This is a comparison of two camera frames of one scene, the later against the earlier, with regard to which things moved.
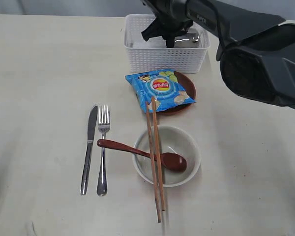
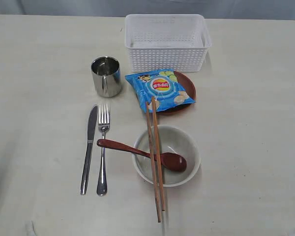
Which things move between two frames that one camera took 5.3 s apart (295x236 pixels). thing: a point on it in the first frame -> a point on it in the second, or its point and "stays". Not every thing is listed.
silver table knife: (92, 131) stays
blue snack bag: (163, 85) stays
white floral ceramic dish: (172, 139) stays
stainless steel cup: (190, 40) -> (106, 71)
